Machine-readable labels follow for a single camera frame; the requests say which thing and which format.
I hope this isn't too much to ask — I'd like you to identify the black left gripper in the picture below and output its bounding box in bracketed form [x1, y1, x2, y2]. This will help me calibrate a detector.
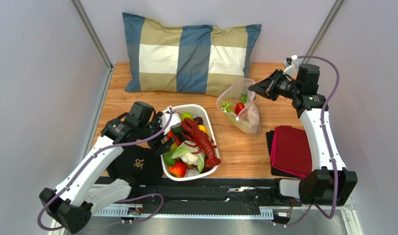
[138, 112, 175, 156]

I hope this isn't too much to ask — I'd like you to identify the orange carrot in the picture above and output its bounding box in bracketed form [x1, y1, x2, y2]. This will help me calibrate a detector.
[167, 131, 182, 146]

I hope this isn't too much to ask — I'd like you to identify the green orange mango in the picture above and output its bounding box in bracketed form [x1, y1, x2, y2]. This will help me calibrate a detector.
[163, 143, 178, 166]

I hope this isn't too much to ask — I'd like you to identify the clear pink zip top bag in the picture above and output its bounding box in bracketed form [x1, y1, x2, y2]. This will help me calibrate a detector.
[217, 78, 261, 137]

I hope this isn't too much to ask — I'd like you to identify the green celery stalk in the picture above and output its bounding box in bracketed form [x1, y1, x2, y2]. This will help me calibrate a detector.
[220, 94, 248, 129]

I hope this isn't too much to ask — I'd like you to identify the white radish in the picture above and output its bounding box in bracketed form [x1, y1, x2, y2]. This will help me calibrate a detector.
[241, 104, 261, 136]

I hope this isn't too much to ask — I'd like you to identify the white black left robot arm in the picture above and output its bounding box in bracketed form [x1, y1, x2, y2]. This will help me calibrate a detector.
[37, 101, 181, 234]

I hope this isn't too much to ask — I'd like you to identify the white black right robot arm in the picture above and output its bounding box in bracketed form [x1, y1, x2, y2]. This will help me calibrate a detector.
[249, 64, 358, 207]

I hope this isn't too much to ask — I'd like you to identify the green cabbage leaf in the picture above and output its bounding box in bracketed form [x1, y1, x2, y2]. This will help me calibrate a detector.
[172, 144, 195, 161]

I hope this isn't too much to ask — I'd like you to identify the small orange fruit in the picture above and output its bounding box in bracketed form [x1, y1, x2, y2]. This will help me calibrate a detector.
[168, 162, 187, 178]

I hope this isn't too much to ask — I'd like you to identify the white cauliflower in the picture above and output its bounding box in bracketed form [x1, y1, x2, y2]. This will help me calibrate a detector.
[180, 141, 205, 165]

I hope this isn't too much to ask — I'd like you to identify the black cap with logo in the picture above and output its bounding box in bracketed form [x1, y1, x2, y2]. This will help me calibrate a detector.
[106, 145, 163, 185]

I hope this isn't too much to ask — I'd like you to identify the green pear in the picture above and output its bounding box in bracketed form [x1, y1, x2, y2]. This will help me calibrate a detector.
[179, 112, 194, 121]

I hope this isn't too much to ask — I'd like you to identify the red toy lobster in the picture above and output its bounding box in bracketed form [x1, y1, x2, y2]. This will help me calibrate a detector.
[180, 117, 221, 167]

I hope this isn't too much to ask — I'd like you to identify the yellow bell pepper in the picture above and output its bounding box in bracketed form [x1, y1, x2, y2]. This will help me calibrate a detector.
[198, 125, 208, 133]

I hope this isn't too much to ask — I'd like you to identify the dark purple fruit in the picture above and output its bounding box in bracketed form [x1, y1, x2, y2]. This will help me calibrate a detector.
[194, 117, 203, 125]

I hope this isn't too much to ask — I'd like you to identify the white plastic basket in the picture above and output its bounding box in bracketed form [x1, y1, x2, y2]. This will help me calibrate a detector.
[161, 104, 221, 182]

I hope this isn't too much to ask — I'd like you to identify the checkered blue beige pillow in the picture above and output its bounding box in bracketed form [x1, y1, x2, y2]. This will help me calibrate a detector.
[122, 13, 262, 96]

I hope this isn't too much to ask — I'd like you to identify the dark red folded cloth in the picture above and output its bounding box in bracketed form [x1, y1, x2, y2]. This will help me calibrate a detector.
[271, 125, 314, 178]

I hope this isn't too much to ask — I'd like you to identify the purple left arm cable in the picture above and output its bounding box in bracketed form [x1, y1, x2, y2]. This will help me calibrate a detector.
[37, 106, 175, 232]

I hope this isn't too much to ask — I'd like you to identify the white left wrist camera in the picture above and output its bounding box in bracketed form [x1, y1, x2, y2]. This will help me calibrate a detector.
[159, 106, 182, 135]

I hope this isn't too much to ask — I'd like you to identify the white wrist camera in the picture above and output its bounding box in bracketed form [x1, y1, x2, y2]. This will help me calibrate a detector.
[159, 106, 182, 135]
[283, 55, 298, 77]

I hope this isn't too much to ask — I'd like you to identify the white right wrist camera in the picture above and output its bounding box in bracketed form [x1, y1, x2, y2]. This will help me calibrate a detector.
[283, 55, 298, 77]

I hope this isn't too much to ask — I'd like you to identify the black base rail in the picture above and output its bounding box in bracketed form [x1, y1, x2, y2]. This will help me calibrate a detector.
[95, 178, 302, 224]

